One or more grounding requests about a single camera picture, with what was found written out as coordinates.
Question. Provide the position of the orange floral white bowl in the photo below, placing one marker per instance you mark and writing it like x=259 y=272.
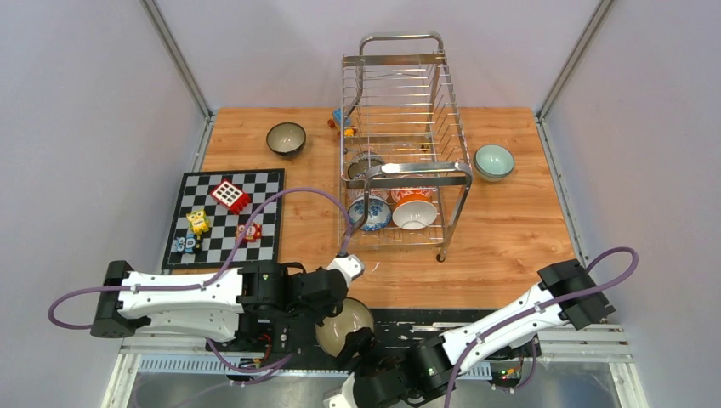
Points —
x=411 y=194

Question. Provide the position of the small celadon green bowl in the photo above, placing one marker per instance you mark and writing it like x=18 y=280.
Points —
x=491 y=177

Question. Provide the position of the brown speckled bowl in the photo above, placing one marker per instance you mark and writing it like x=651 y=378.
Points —
x=331 y=335

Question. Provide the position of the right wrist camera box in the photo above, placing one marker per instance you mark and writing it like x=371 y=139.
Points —
x=341 y=397

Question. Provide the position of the dark patterned bowl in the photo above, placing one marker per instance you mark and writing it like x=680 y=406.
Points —
x=360 y=163

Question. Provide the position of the red robot toy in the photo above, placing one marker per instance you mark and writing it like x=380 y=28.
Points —
x=251 y=234

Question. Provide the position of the blue owl toy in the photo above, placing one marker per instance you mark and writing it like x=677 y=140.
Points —
x=187 y=244

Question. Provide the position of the red toy brick block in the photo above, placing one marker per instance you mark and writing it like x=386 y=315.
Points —
x=230 y=197

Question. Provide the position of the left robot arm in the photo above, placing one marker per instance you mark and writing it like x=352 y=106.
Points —
x=206 y=306

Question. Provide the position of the toy brick car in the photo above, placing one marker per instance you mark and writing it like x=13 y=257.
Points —
x=343 y=124

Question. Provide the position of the teal glazed bowl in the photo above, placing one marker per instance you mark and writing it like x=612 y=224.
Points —
x=286 y=139

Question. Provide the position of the steel two-tier dish rack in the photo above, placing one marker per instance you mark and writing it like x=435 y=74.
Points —
x=397 y=90

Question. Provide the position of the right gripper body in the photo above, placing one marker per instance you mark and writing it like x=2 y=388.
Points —
x=374 y=355

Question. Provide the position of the large ribbed celadon bowl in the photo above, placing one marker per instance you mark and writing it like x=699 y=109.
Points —
x=494 y=159

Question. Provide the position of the yellow owl toy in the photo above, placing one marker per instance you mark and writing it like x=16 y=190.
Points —
x=198 y=222

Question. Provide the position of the black white chessboard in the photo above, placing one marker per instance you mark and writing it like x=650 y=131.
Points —
x=218 y=241

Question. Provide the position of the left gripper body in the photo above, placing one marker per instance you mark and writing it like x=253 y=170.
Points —
x=318 y=314

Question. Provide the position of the orange geometric pattern bowl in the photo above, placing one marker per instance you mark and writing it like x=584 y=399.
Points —
x=354 y=194

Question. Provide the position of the blue floral bowl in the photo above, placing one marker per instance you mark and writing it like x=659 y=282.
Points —
x=378 y=215

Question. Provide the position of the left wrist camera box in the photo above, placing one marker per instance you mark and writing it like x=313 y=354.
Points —
x=349 y=266

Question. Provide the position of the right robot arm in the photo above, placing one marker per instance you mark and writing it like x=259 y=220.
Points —
x=565 y=295

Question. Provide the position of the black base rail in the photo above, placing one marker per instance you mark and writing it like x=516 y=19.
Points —
x=400 y=328

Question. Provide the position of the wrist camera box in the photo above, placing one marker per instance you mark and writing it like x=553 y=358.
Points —
x=349 y=266
x=341 y=397

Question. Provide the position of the orange bowl white inside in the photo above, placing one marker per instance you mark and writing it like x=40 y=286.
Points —
x=414 y=214

